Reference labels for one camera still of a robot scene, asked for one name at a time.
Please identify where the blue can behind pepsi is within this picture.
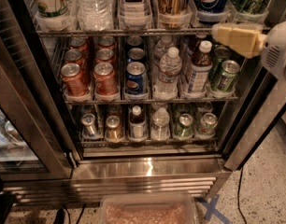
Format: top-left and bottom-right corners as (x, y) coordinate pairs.
(127, 48), (146, 63)

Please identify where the green can behind right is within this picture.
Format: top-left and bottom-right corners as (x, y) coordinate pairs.
(209, 45), (232, 77)

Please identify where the green can bottom shelf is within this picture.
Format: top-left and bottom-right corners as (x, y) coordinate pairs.
(174, 113), (193, 139)

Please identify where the black cable right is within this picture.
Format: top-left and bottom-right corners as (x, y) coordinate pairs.
(236, 167), (248, 224)

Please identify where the blue pepsi can middle shelf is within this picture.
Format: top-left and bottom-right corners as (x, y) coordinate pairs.
(126, 62), (147, 95)

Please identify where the gold can bottom shelf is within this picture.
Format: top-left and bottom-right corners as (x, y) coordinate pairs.
(106, 116), (122, 140)

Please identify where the green can front right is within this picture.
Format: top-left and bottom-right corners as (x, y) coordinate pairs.
(211, 60), (240, 92)

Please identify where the tea bottle top shelf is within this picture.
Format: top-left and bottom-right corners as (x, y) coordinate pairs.
(119, 0), (150, 30)

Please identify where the red can back left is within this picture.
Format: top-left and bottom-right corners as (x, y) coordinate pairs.
(68, 37), (88, 51)

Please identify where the red can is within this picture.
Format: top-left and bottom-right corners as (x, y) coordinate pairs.
(64, 49), (86, 69)
(95, 49), (116, 65)
(68, 37), (88, 51)
(61, 63), (90, 96)
(98, 36), (116, 50)
(93, 63), (118, 95)

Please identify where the blue tape cross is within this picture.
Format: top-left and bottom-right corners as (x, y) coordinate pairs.
(197, 194), (230, 224)

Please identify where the gold brown tall can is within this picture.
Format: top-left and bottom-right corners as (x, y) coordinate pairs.
(158, 0), (191, 28)

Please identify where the tea bottle middle shelf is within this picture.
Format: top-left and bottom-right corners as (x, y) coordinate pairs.
(184, 40), (212, 93)

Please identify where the black cables left floor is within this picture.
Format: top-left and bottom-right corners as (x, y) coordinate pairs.
(52, 203), (87, 224)

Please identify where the tea bottle shelf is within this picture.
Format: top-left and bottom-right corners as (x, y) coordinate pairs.
(119, 0), (150, 30)
(130, 105), (146, 138)
(184, 40), (212, 93)

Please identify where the stainless steel fridge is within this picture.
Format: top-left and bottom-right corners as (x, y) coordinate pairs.
(0, 0), (286, 205)

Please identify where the water bottle bottom shelf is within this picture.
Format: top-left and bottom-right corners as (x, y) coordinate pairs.
(150, 107), (170, 141)

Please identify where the red can middle left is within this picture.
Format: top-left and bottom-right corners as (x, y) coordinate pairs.
(64, 49), (86, 69)

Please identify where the water bottle middle shelf front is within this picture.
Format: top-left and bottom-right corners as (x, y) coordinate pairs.
(155, 47), (182, 100)

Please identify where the water bottle middle shelf back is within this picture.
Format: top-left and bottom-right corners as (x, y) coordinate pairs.
(154, 35), (174, 63)

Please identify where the red can front left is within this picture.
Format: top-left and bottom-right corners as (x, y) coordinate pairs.
(61, 63), (90, 96)

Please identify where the clear water bottle top shelf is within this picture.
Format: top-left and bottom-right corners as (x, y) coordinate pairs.
(77, 0), (113, 31)

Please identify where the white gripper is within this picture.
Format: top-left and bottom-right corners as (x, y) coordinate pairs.
(211, 21), (286, 81)

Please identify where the blue can back row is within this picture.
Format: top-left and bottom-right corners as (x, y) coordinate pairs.
(126, 35), (144, 49)

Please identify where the tea bottle bottom shelf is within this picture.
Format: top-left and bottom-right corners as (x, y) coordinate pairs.
(130, 105), (146, 138)

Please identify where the glass fridge door left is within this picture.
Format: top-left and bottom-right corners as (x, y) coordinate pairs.
(0, 0), (72, 182)

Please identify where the silver can bottom left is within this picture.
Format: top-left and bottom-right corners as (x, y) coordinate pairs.
(81, 114), (97, 136)

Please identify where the clear plastic bin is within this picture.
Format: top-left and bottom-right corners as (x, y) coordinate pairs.
(99, 192), (199, 224)

